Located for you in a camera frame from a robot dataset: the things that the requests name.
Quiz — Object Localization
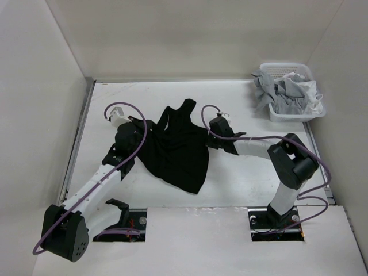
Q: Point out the black tank top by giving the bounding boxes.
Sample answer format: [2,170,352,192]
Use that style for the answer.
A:
[137,99,209,194]

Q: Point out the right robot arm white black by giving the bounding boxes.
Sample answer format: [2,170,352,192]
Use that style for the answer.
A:
[208,115,319,228]

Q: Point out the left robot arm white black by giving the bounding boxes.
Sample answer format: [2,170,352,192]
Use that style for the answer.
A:
[33,117,151,262]

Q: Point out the grey tank top in basket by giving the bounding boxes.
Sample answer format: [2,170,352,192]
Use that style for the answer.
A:
[251,69,301,115]

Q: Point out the white tank top in basket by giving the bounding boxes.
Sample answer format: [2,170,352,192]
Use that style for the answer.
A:
[283,73,324,115]

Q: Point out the white plastic laundry basket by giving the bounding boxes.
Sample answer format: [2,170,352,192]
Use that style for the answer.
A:
[252,63,327,122]

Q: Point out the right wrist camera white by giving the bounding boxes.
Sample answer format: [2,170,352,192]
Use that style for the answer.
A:
[217,112,231,121]

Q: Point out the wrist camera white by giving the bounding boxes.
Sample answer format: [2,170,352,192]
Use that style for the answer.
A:
[217,112,231,121]
[108,106,130,128]

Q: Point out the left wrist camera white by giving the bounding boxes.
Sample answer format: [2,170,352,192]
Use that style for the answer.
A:
[108,106,130,128]

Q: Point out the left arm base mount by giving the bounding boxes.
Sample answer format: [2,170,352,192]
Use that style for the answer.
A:
[93,199,148,243]

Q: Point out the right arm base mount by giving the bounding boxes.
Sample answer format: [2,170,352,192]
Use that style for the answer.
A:
[248,207,304,242]

